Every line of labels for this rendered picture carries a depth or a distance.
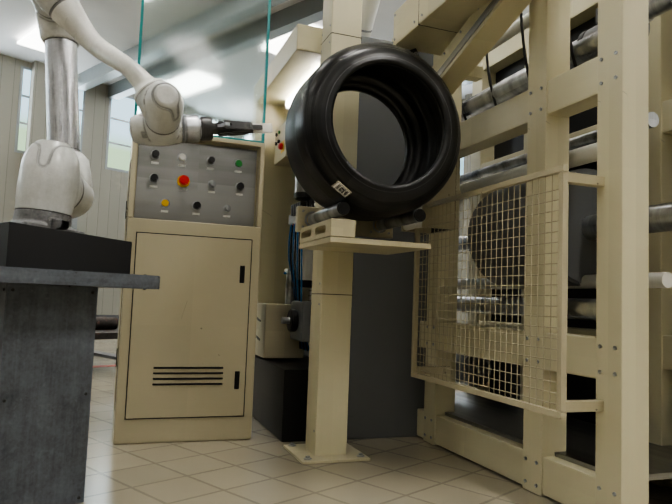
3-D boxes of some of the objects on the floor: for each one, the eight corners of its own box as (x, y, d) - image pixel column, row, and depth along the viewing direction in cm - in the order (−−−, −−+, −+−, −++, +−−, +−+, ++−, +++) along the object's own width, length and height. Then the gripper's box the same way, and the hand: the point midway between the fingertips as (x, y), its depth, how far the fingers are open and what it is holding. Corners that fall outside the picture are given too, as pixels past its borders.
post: (303, 450, 245) (328, -148, 265) (335, 449, 250) (357, -140, 269) (313, 459, 233) (338, -170, 252) (347, 457, 238) (369, -160, 257)
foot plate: (283, 447, 250) (283, 441, 250) (345, 444, 259) (345, 438, 259) (302, 464, 224) (302, 458, 225) (370, 460, 233) (370, 454, 234)
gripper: (201, 111, 192) (275, 111, 200) (195, 122, 204) (266, 122, 212) (203, 135, 191) (278, 134, 200) (197, 144, 204) (268, 143, 212)
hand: (261, 128), depth 205 cm, fingers closed
